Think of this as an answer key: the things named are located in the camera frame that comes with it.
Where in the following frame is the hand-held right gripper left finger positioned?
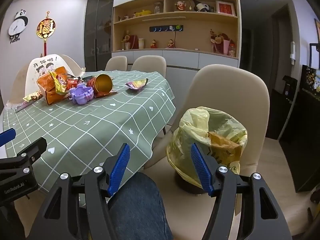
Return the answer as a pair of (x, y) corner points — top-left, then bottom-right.
(26, 143), (131, 240)

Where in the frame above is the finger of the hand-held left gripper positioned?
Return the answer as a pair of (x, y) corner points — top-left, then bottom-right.
(0, 128), (17, 147)
(0, 137), (48, 174)

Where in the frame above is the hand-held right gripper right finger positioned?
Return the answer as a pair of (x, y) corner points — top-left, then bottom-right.
(190, 142), (293, 240)

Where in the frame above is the yellow plastic bin liner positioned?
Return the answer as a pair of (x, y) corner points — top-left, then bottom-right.
(166, 107), (248, 189)

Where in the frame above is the long striped snack packet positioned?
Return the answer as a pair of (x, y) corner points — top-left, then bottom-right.
(15, 91), (44, 112)

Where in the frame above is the orange snack bag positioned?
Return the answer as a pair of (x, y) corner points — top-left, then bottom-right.
(37, 66), (69, 105)

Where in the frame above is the yellow green snack wrapper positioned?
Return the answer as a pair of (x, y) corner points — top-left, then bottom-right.
(48, 70), (68, 95)

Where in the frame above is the red white snack packet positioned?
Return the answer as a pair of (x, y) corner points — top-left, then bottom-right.
(65, 77), (83, 90)

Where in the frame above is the purple yellow wrapper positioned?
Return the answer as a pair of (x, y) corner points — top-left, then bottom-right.
(125, 78), (148, 90)

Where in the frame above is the red gold paper cup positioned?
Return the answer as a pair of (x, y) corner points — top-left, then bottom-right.
(86, 74), (113, 98)

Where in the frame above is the person's leg in jeans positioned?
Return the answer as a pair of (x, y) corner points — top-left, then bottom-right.
(107, 172), (173, 240)

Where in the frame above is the green checked tablecloth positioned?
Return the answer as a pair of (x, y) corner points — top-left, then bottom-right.
(2, 70), (177, 193)

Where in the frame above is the beige chair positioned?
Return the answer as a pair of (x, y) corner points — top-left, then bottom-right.
(130, 55), (167, 80)
(144, 64), (270, 240)
(10, 64), (32, 104)
(104, 56), (128, 72)

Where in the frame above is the purple plastic container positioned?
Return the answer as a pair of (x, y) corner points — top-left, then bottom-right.
(69, 85), (95, 105)

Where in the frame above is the chair with cartoon print cover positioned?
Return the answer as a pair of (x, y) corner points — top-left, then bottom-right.
(25, 54), (84, 98)

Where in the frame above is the red gold hanging ornament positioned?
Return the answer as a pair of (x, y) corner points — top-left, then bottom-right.
(37, 10), (56, 55)

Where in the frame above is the black cabinet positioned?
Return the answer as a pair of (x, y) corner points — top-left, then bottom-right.
(295, 65), (320, 193)

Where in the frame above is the black device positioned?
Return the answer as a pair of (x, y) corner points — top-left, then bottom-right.
(282, 75), (298, 103)

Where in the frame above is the flower figurine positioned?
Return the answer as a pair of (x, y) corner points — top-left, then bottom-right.
(122, 31), (132, 50)

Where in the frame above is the dark glass cabinet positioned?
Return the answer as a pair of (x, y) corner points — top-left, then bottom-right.
(84, 0), (117, 72)

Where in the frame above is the panda plush toy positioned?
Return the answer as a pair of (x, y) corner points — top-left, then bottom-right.
(194, 2), (213, 13)

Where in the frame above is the red framed shelf picture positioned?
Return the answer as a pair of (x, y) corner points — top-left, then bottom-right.
(215, 0), (237, 17)

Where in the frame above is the panda wall clock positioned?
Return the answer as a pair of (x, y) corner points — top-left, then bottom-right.
(8, 9), (28, 45)

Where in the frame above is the wooden wall shelf unit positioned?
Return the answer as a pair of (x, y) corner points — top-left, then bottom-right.
(112, 0), (239, 60)

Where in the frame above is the black power socket rail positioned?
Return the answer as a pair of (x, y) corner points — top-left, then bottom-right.
(149, 25), (184, 33)

